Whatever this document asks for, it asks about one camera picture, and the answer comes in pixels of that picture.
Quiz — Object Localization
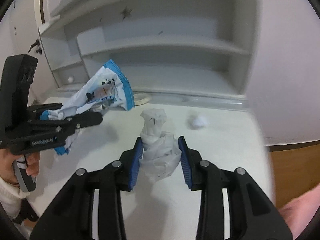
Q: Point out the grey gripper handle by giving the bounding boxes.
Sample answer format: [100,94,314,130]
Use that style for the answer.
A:
[13,153,36,192]

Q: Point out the small white tissue ball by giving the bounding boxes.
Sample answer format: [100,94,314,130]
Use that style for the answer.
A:
[188,114,209,130]

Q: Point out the black door handle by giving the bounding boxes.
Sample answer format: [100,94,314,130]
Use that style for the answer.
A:
[28,39,42,55]

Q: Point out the person left hand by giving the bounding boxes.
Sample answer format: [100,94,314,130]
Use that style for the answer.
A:
[1,148,40,187]

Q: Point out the grey desk hutch shelf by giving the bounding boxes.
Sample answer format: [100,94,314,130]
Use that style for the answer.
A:
[39,0,258,105]

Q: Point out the white tissue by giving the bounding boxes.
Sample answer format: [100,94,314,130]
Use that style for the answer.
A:
[139,108,182,183]

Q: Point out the grey drawer with white knob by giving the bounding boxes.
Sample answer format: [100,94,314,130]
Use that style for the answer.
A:
[55,65,89,85]

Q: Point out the roll of masking tape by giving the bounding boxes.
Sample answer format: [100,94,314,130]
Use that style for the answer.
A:
[133,93,151,106]

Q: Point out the blue white milk snack bag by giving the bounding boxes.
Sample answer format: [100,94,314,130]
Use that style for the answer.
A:
[39,58,136,157]

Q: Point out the white door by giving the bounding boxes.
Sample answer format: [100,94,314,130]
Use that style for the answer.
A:
[1,0,57,104]

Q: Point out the person right hand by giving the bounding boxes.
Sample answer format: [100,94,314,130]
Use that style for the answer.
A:
[279,184,319,239]

